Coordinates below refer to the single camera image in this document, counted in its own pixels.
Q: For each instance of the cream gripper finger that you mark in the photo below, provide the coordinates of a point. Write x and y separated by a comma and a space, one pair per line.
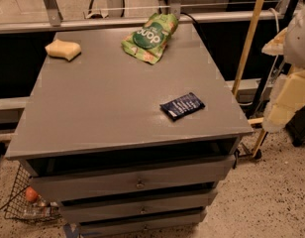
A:
286, 98
275, 47

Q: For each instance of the top grey drawer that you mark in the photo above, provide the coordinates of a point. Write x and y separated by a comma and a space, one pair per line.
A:
76, 186

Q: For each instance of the grey drawer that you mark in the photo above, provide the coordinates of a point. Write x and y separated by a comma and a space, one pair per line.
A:
76, 186
143, 223
139, 205

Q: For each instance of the dark blue rxbar wrapper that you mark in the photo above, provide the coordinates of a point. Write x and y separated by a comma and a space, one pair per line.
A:
182, 106

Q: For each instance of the clear plastic bottle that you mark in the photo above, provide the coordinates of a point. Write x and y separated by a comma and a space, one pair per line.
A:
35, 212

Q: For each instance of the yellow sponge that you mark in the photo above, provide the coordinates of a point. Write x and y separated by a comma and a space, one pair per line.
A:
62, 49

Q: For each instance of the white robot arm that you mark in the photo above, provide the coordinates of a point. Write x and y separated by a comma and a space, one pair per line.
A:
294, 45

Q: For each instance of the grey metal rail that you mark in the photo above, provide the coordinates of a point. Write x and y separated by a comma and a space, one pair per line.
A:
218, 17

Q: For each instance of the middle grey drawer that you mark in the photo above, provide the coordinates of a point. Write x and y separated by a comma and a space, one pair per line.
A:
139, 205

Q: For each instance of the orange fruit in basket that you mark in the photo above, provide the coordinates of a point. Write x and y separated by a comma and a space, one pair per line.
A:
31, 195

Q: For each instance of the green rice chip bag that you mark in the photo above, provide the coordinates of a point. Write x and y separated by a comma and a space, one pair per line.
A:
148, 43

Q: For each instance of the black wire basket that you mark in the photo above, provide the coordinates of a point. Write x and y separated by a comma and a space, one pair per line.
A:
17, 202

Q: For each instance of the bottom grey drawer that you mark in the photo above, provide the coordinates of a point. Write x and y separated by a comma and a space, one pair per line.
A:
143, 223

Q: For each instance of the grey drawer cabinet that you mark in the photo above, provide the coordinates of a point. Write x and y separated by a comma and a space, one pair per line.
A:
101, 111

